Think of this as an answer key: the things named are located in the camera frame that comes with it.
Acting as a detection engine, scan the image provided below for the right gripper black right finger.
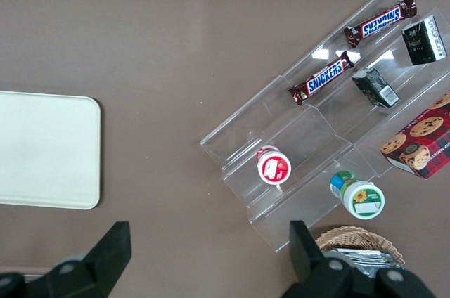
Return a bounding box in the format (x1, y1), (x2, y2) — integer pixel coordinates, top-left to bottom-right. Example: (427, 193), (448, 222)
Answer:
(281, 219), (379, 298)

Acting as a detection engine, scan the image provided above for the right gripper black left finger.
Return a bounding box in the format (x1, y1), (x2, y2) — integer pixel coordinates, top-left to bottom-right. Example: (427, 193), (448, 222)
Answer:
(24, 221), (133, 298)

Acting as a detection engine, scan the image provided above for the light wicker basket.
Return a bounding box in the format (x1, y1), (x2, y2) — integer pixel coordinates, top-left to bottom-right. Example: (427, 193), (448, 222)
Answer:
(313, 225), (406, 268)

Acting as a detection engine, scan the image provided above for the silver foil tray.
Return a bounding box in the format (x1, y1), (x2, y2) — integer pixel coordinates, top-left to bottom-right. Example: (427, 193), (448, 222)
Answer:
(321, 247), (402, 280)

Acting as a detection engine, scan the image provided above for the cream rectangular tray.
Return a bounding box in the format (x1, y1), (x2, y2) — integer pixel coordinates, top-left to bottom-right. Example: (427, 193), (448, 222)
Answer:
(0, 90), (102, 211)

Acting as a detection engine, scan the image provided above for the green lidded yogurt cup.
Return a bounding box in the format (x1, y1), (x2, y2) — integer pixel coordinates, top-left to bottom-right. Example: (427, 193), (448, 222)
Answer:
(328, 169), (386, 221)

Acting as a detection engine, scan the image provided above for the red lidded yogurt cup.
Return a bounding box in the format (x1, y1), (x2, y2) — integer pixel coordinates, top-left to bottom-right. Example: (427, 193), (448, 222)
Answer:
(255, 144), (293, 186)

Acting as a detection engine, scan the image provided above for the clear acrylic stepped stand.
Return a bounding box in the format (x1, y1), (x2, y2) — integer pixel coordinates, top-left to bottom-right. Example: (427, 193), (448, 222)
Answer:
(199, 0), (450, 253)

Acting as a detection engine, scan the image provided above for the red tartan cookie box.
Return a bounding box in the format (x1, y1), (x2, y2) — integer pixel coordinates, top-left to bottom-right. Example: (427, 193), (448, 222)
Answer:
(380, 90), (450, 181)

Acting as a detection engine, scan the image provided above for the Snickers chocolate bar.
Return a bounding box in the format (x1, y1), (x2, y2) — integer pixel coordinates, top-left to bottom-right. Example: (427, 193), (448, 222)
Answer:
(288, 50), (362, 107)
(343, 0), (418, 49)

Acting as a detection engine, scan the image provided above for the small black carton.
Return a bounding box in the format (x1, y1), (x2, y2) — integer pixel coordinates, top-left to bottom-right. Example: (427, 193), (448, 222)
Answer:
(401, 16), (448, 67)
(351, 67), (401, 109)

